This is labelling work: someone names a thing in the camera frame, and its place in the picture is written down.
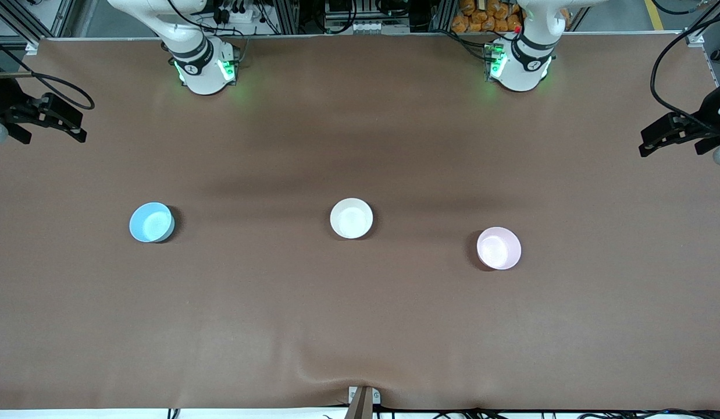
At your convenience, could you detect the light blue bowl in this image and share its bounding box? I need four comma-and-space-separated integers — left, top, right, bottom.
129, 202, 176, 243

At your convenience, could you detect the light pink bowl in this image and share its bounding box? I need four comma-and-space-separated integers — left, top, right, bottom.
476, 226, 522, 271

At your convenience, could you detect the white bowl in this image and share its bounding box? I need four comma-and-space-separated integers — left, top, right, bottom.
330, 198, 374, 240

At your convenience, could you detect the white power strip with plugs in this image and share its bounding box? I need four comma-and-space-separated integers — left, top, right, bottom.
211, 3, 263, 25

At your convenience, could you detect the orange snack packets pile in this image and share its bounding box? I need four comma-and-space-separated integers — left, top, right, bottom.
451, 0, 570, 33

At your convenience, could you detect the white socket strip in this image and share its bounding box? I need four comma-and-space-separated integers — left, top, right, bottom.
336, 20, 397, 34

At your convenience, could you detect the brown table cover mat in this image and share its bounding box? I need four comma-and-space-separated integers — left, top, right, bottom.
0, 34, 720, 411

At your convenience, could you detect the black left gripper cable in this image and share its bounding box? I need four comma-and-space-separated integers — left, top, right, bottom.
651, 10, 720, 132

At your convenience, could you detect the aluminium frame post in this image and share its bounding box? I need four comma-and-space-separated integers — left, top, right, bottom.
276, 0, 300, 34
430, 0, 457, 33

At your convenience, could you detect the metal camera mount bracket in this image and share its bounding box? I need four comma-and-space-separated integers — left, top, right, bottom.
344, 385, 382, 419

